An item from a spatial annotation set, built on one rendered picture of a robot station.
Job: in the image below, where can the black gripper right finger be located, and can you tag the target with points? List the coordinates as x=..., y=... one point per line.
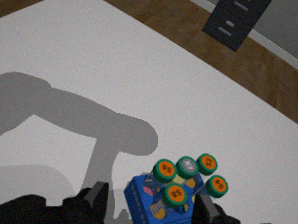
x=204, y=212

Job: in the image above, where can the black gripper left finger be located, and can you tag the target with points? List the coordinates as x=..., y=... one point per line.
x=81, y=209

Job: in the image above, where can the green tube cap with orange s8 dot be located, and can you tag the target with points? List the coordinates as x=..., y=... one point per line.
x=173, y=196

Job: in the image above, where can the green tube cap with grey label dot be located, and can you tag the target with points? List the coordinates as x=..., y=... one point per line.
x=187, y=168

